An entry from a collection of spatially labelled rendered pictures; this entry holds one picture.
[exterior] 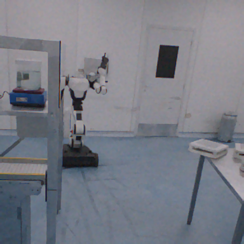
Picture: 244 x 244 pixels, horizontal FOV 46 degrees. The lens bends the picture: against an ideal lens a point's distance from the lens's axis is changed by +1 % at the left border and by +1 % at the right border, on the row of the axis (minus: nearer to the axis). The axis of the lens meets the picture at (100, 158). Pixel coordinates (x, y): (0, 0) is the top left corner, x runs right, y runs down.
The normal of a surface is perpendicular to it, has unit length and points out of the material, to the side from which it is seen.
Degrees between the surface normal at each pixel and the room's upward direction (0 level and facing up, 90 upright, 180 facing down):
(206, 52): 90
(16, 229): 90
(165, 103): 90
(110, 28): 90
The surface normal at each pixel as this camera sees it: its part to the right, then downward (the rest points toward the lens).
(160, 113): 0.20, 0.35
